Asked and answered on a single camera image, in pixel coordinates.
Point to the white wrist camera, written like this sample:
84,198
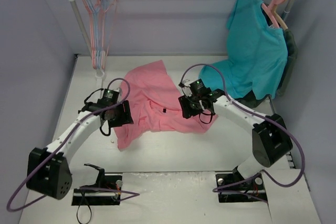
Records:
185,87
117,92

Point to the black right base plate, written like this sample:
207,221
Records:
229,189

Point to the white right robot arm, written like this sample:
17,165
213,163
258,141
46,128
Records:
269,142

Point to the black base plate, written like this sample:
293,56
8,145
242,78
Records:
100,197
229,189

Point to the pink wire hanger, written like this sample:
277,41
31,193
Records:
109,26
92,13

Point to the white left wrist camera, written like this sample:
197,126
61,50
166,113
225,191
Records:
117,92

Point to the thick pink hanger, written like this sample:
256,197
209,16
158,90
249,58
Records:
270,11

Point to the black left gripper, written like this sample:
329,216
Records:
124,114

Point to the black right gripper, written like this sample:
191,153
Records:
185,107

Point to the pink t shirt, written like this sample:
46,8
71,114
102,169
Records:
154,106

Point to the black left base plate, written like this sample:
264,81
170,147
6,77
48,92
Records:
100,197

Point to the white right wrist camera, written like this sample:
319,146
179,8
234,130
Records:
185,87

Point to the thick beige hanger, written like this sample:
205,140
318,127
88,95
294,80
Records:
279,20

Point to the teal t shirt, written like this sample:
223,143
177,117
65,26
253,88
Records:
257,54

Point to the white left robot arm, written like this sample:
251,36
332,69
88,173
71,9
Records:
48,167

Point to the dark green garment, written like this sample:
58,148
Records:
250,100

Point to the blue wire hanger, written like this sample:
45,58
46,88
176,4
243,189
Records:
101,6

